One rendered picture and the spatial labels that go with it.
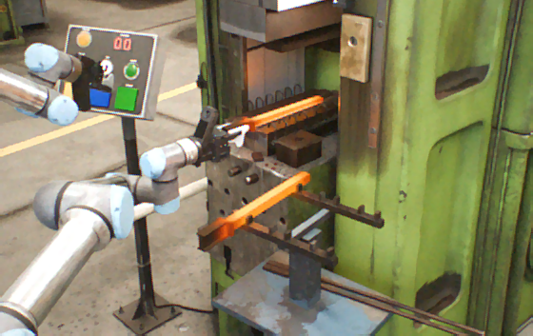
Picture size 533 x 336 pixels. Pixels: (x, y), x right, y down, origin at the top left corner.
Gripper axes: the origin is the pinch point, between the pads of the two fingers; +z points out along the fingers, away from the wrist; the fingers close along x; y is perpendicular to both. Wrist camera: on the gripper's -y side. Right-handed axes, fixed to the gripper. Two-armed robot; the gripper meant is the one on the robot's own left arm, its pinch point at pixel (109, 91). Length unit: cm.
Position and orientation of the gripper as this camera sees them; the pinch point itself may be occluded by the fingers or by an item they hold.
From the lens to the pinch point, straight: 221.7
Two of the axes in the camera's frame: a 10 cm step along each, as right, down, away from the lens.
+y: 2.3, -9.7, 0.4
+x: -9.2, -2.0, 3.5
